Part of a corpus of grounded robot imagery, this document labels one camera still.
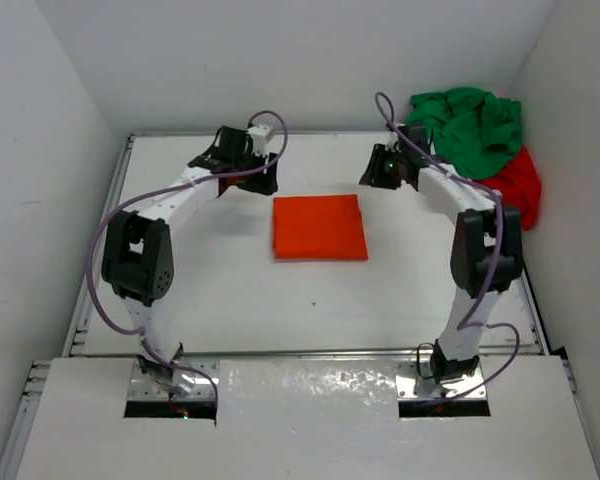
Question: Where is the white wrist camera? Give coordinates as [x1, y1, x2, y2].
[385, 137, 400, 153]
[247, 124, 275, 156]

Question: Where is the green t shirt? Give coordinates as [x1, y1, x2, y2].
[406, 87, 522, 180]

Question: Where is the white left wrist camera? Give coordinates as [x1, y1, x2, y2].
[247, 124, 275, 156]

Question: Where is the orange t shirt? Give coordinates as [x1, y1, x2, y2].
[272, 194, 369, 261]

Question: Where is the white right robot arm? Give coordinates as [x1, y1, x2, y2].
[359, 125, 523, 384]

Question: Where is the red t shirt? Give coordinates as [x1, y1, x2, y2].
[479, 146, 542, 231]

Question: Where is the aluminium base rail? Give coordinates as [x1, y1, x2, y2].
[24, 344, 491, 401]

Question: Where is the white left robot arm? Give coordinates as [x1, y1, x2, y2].
[101, 124, 280, 382]

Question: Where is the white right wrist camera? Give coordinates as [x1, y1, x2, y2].
[385, 137, 400, 153]

